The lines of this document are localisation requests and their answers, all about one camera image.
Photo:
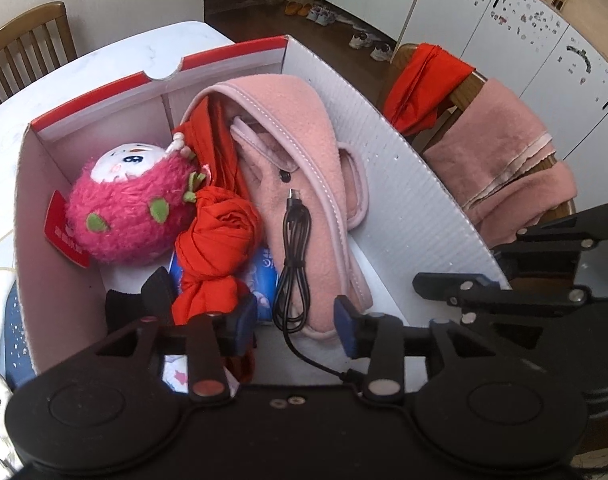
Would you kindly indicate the brown wooden chair far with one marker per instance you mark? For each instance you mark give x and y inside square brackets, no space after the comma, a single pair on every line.
[32,45]

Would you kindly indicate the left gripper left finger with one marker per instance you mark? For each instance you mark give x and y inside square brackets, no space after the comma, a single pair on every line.
[219,348]

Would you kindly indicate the pink plush round toy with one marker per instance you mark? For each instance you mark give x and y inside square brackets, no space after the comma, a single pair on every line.
[128,206]

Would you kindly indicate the blue tissue pack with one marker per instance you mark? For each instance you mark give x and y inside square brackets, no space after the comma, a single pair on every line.
[261,278]

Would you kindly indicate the wooden chair near right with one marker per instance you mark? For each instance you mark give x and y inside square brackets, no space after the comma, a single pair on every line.
[450,111]

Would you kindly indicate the white cartoon print sock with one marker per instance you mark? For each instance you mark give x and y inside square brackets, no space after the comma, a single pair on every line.
[175,373]

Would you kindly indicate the black dotted sock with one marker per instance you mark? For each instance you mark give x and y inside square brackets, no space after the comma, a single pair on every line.
[155,299]

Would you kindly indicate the red cloth on chair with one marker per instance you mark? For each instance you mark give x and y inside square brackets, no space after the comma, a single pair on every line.
[423,79]

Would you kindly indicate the white wall cabinet unit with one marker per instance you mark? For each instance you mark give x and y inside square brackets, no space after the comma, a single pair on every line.
[555,60]

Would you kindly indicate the red knotted cloth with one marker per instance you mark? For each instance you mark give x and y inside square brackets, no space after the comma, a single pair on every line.
[227,228]

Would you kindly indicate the pink towel on chair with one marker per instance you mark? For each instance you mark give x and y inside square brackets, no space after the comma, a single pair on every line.
[487,161]

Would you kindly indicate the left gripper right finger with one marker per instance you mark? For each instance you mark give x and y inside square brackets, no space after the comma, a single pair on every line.
[378,338]

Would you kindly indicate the red white shoe box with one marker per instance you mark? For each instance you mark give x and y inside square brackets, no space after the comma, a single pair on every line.
[412,225]

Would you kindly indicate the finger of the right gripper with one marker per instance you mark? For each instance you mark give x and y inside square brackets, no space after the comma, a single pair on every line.
[565,237]
[478,297]

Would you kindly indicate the pink fleece garment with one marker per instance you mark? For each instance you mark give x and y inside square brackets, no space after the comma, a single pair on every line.
[284,140]

